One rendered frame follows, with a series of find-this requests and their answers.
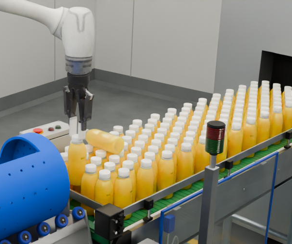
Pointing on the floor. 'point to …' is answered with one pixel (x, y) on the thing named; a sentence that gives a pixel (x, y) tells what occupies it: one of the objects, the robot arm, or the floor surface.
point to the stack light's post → (208, 205)
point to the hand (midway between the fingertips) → (77, 129)
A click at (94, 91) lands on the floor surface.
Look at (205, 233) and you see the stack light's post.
